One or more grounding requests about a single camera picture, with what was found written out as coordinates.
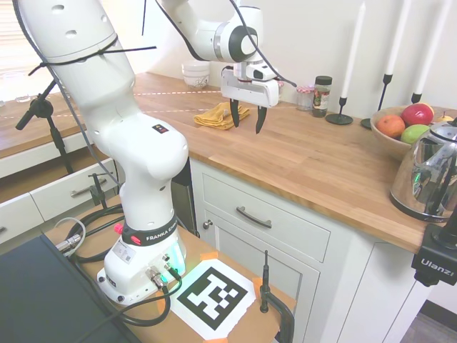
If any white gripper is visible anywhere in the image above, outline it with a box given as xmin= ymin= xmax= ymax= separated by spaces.
xmin=220 ymin=66 xmax=281 ymax=136

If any yellow cloth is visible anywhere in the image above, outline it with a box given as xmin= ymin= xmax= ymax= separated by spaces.
xmin=194 ymin=102 xmax=251 ymax=131

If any white patterned bowl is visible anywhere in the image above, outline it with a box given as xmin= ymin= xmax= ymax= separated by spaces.
xmin=183 ymin=73 xmax=210 ymax=90

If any spice jar black lid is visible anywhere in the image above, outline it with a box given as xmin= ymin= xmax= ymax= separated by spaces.
xmin=311 ymin=75 xmax=333 ymax=119

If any tall white taper candle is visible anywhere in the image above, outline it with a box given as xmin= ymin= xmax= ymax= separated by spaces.
xmin=386 ymin=0 xmax=412 ymax=76
xmin=416 ymin=0 xmax=453 ymax=94
xmin=340 ymin=1 xmax=367 ymax=99

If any orange fruit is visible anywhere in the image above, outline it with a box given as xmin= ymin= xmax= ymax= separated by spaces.
xmin=376 ymin=114 xmax=406 ymax=140

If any wooden fruit bowl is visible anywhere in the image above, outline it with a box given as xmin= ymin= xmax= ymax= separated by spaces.
xmin=369 ymin=106 xmax=457 ymax=162

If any black zip tie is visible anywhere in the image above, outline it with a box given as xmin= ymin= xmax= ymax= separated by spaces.
xmin=28 ymin=34 xmax=158 ymax=76

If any green apple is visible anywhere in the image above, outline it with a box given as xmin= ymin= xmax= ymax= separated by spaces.
xmin=400 ymin=124 xmax=431 ymax=145

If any small black bar clamp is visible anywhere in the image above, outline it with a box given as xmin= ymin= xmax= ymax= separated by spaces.
xmin=88 ymin=172 xmax=109 ymax=210

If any red apple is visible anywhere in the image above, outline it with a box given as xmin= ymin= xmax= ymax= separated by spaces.
xmin=400 ymin=102 xmax=435 ymax=126

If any black white fiducial marker sheet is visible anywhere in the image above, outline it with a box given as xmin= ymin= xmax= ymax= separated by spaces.
xmin=170 ymin=259 xmax=258 ymax=342

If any stainless steel electric kettle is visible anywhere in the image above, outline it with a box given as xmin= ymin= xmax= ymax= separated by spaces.
xmin=389 ymin=119 xmax=457 ymax=220

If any white kitchen base cabinet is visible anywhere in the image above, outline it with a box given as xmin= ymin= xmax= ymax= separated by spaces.
xmin=188 ymin=156 xmax=435 ymax=343

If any large black bar clamp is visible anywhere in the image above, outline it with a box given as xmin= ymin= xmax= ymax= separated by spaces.
xmin=259 ymin=249 xmax=296 ymax=343

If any brown mounting board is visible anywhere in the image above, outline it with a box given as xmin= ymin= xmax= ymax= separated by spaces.
xmin=45 ymin=192 xmax=298 ymax=343

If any white drawer cabinet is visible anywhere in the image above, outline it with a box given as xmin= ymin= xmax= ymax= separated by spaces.
xmin=0 ymin=131 xmax=126 ymax=246

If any black Ulanzi clamp stand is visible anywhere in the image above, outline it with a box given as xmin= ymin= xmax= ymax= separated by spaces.
xmin=410 ymin=209 xmax=457 ymax=287

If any window blind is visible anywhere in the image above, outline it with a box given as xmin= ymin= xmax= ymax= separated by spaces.
xmin=0 ymin=23 xmax=46 ymax=74

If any black controller box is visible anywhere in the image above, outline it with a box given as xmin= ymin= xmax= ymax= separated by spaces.
xmin=0 ymin=233 xmax=144 ymax=343

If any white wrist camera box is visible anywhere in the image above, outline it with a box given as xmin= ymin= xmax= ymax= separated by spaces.
xmin=247 ymin=62 xmax=277 ymax=83

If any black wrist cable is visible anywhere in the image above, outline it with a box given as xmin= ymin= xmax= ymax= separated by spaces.
xmin=228 ymin=0 xmax=298 ymax=89

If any metal drawer bar handle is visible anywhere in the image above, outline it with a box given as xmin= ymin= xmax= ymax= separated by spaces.
xmin=236 ymin=206 xmax=273 ymax=230
xmin=69 ymin=177 xmax=109 ymax=199

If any thick black cable loop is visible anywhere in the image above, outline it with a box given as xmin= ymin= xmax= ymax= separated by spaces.
xmin=69 ymin=206 xmax=126 ymax=264

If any black boom camera stand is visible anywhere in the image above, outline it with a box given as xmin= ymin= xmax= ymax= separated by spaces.
xmin=14 ymin=77 xmax=75 ymax=175

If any grey cable metal connector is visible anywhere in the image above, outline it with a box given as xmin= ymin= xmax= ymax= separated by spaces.
xmin=53 ymin=217 xmax=87 ymax=255

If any thin black base cable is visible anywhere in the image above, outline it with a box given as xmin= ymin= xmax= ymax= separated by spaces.
xmin=71 ymin=266 xmax=184 ymax=343

